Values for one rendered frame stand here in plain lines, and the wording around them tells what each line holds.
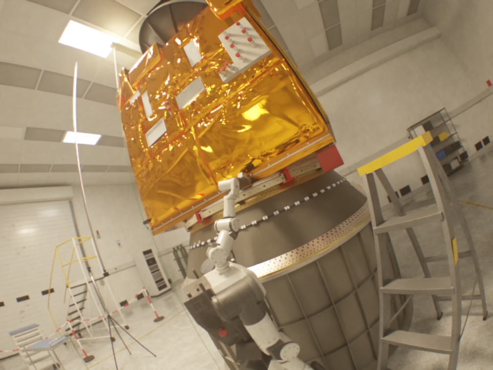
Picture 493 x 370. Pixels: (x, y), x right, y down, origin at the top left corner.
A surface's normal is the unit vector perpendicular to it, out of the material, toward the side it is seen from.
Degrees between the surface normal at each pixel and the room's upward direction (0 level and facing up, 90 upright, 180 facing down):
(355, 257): 90
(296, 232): 62
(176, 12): 135
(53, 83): 180
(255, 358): 53
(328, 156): 90
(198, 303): 96
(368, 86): 90
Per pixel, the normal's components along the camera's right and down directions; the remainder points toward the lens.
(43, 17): 0.40, 0.91
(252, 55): -0.45, 0.04
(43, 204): 0.81, -0.43
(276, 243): -0.29, -0.52
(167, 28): -0.31, 0.80
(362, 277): 0.29, -0.28
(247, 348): -0.55, -0.53
